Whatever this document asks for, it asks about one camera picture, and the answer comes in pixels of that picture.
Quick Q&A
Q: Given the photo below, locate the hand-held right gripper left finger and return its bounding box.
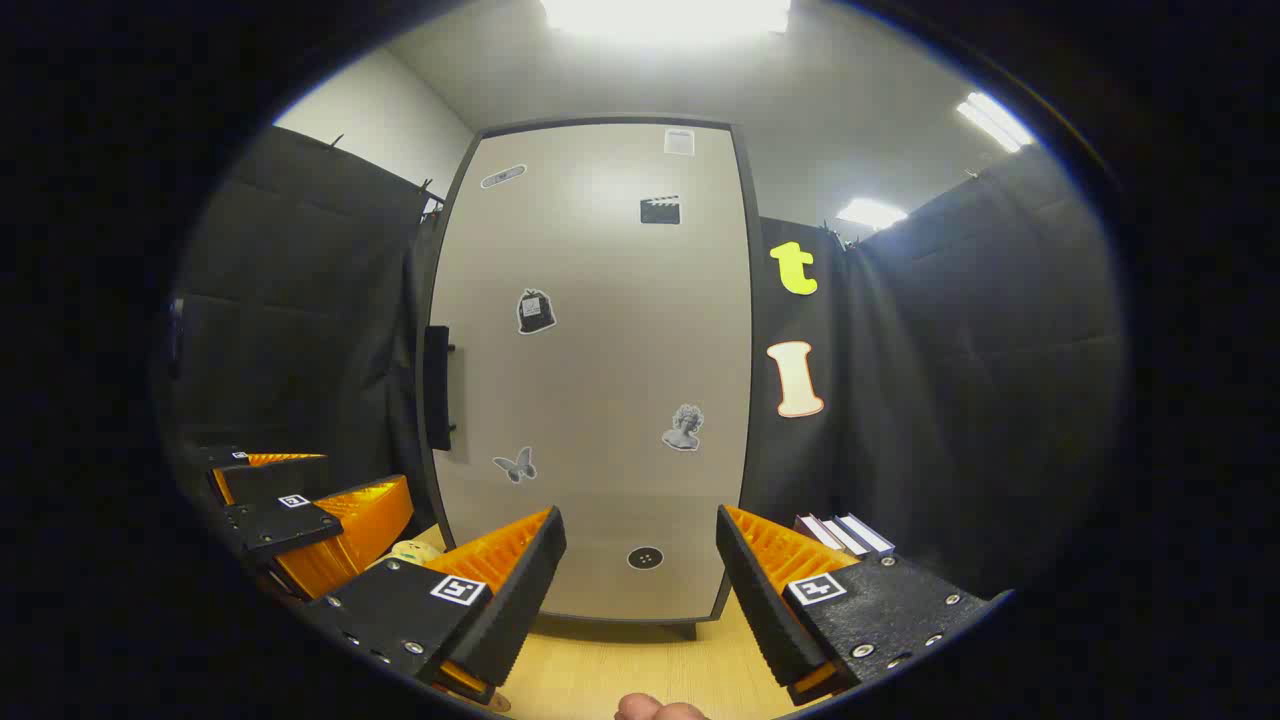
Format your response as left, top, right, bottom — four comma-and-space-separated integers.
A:
300, 505, 568, 706

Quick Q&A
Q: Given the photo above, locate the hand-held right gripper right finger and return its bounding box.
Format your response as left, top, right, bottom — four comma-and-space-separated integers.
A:
714, 504, 1016, 706

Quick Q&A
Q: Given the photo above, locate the black door handle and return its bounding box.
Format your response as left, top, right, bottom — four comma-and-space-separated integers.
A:
422, 325, 459, 453

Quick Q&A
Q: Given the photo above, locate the grey cabinet door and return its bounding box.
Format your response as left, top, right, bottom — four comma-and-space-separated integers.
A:
418, 115, 761, 626

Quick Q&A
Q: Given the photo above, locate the white spine book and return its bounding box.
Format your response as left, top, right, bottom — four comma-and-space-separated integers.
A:
818, 516, 869, 557

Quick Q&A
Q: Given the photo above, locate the cream plush toy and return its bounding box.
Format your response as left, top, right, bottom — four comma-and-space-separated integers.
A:
365, 540, 446, 573

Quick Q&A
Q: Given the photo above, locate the blue spine book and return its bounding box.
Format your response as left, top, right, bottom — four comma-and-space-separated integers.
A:
838, 513, 896, 558

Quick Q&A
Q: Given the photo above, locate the black backdrop cloth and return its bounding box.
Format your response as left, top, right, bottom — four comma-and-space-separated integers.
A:
165, 125, 1126, 601

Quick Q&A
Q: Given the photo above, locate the ceiling light panel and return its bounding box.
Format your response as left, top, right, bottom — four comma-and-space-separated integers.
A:
836, 198, 909, 231
955, 92, 1036, 153
540, 0, 793, 41

